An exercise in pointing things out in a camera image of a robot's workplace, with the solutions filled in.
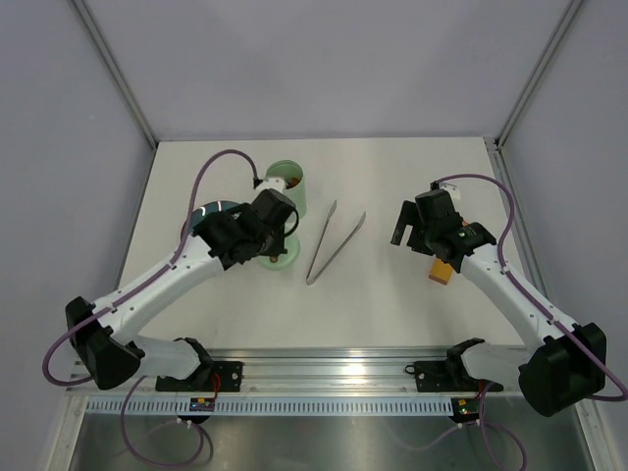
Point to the right aluminium frame post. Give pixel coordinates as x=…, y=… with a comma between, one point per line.
x=549, y=53

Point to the green round lid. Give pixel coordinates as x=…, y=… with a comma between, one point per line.
x=284, y=260

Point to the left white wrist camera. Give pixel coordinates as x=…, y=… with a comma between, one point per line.
x=275, y=183

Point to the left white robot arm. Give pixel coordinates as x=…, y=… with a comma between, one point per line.
x=105, y=333

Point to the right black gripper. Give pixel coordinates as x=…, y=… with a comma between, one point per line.
x=409, y=216

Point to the green cylindrical lunch container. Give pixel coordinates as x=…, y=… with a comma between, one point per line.
x=288, y=170

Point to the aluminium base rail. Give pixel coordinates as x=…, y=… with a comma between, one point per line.
x=321, y=371

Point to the white slotted cable duct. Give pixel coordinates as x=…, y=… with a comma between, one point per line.
x=273, y=406

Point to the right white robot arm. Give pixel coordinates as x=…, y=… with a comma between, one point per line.
x=562, y=361

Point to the orange rectangular box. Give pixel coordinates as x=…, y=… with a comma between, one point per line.
x=441, y=272

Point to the dark teal plate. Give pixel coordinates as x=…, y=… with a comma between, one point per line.
x=200, y=213

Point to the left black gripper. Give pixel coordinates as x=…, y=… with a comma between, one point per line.
x=278, y=247

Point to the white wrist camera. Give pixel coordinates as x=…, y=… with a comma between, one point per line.
x=275, y=183
x=452, y=189

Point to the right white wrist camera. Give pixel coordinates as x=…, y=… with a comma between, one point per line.
x=452, y=189

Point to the aluminium frame post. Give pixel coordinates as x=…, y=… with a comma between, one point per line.
x=549, y=53
x=105, y=53

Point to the left aluminium frame post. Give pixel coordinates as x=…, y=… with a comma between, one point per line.
x=105, y=53

